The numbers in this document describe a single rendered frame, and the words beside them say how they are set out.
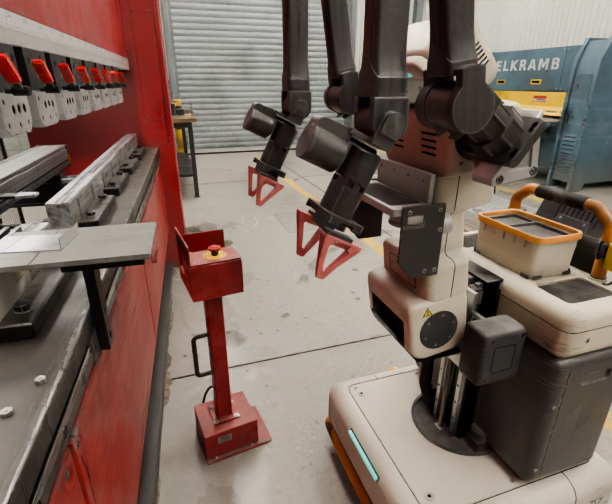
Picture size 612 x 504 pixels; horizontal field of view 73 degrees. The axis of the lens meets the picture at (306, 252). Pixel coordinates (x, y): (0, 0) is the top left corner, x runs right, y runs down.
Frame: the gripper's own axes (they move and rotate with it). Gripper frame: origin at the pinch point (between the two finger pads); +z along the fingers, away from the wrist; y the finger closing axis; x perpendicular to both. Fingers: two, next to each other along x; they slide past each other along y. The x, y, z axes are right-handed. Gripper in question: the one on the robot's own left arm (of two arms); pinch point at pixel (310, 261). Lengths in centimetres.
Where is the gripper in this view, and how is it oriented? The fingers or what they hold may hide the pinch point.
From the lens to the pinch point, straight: 68.1
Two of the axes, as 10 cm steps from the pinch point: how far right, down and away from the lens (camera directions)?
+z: -4.3, 8.8, 2.1
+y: 3.2, 3.6, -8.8
